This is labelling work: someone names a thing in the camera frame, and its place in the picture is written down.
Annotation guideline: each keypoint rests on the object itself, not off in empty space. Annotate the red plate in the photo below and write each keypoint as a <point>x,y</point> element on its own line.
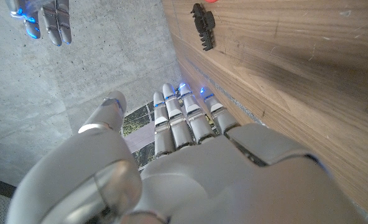
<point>211,1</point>

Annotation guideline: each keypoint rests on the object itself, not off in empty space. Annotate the black toothed hair clip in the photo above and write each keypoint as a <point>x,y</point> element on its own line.
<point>204,25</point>

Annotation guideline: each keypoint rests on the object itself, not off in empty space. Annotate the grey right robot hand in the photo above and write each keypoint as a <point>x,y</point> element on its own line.
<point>56,21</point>

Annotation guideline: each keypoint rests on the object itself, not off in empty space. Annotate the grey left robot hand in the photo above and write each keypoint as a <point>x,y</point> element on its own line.
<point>233,180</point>

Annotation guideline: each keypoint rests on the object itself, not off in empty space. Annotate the printed window backdrop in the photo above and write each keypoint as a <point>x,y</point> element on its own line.
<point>140,140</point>

